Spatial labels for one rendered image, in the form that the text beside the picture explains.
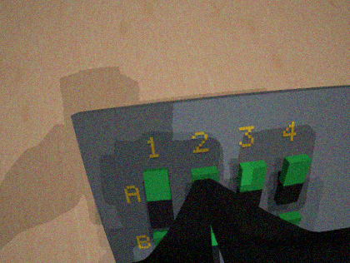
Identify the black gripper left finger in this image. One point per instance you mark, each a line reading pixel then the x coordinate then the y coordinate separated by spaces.
pixel 189 238

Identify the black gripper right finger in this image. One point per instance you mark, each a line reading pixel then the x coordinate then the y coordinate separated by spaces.
pixel 247 234

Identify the grey switch panel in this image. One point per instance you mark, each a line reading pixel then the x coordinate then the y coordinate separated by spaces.
pixel 286 151

